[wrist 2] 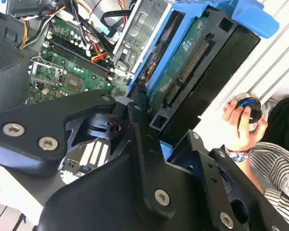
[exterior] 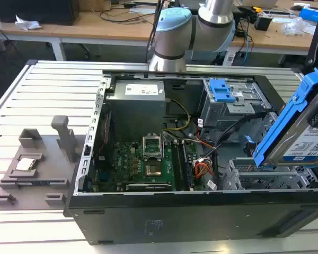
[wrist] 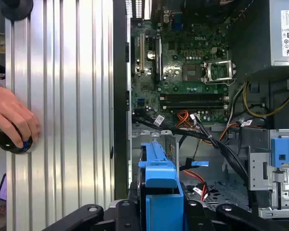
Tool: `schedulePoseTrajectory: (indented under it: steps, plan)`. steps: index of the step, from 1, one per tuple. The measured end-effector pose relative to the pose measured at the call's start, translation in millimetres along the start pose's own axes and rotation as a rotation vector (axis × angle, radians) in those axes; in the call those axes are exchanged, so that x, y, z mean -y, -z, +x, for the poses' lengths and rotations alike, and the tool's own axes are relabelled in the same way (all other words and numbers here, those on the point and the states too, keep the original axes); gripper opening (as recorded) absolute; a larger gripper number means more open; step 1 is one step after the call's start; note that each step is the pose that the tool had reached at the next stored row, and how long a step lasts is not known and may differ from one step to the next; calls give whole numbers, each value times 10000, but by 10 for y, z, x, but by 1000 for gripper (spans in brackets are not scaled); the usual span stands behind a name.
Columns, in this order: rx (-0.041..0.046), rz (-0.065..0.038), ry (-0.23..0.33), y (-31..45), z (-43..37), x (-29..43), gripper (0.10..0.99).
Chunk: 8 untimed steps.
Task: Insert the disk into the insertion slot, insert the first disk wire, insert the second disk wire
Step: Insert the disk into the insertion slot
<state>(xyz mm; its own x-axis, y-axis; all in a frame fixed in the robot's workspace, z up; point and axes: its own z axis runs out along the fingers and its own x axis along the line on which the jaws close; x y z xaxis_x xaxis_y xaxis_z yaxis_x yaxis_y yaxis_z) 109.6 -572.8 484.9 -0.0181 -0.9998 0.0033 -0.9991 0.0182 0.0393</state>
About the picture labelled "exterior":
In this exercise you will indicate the hard disk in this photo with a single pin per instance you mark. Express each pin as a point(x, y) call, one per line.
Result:
point(294, 137)

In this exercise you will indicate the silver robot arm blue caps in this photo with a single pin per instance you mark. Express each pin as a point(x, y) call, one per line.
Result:
point(172, 39)

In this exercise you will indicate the blue white box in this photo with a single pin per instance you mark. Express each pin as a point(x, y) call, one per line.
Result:
point(311, 16)

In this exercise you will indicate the clear plastic bag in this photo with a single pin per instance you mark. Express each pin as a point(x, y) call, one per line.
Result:
point(294, 26)

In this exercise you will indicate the small black box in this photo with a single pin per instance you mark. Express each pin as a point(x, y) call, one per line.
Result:
point(262, 22)

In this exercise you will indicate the blue plastic drive latch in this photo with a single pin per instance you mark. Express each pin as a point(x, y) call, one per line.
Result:
point(222, 91)

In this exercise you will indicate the grey metal drive cage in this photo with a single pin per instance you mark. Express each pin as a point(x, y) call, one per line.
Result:
point(222, 116)

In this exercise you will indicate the black RAM stick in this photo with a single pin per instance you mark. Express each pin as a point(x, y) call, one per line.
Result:
point(178, 166)
point(187, 164)

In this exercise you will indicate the black PC case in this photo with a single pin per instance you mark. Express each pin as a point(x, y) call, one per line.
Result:
point(175, 222)

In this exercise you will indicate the black graphics card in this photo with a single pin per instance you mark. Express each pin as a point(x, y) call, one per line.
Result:
point(148, 186)

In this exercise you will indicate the grey power supply unit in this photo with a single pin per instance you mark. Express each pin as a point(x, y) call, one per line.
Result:
point(135, 105)

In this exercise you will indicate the green motherboard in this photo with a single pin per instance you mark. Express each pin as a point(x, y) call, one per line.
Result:
point(127, 164)

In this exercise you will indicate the grey parts rack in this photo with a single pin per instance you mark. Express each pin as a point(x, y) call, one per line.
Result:
point(50, 174)

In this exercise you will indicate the dark RAM stick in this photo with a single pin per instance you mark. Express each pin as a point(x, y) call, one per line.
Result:
point(39, 182)

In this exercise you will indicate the large black box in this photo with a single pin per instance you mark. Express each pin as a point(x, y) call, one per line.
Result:
point(34, 10)

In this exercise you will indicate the crumpled white paper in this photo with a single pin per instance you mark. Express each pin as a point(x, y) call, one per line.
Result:
point(26, 23)

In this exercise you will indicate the silver CPU chip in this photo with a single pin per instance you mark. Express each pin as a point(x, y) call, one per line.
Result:
point(25, 164)

